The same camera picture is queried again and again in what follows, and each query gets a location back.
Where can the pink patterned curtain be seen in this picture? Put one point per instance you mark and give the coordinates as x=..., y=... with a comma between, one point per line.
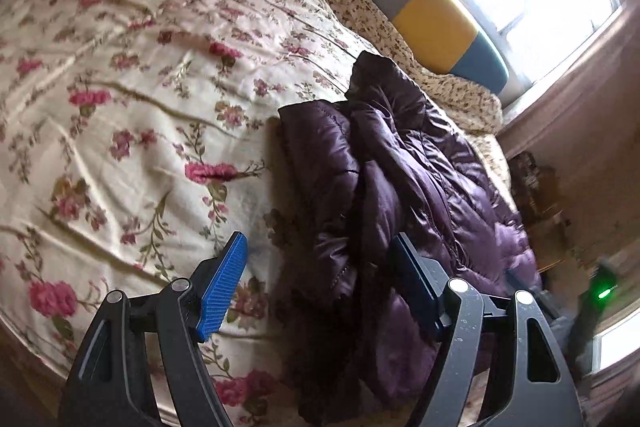
x=575, y=97

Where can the floral bedspread bed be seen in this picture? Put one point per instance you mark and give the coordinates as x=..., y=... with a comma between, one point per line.
x=125, y=107

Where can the grey yellow teal headboard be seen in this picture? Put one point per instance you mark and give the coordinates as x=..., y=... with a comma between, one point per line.
x=435, y=17

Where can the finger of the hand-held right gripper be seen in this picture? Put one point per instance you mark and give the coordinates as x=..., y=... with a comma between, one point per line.
x=520, y=282

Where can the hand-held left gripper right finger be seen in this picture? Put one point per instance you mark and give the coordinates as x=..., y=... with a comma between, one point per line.
x=412, y=282

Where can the purple quilted puffer jacket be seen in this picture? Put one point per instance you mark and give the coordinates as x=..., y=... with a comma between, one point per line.
x=390, y=187

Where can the small-floral beige pillow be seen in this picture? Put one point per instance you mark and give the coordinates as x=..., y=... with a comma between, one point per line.
x=370, y=17

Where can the wooden chair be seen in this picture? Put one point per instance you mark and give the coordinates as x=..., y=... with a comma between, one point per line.
x=542, y=192

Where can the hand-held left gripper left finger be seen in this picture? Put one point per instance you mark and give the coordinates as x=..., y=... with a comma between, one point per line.
x=222, y=287

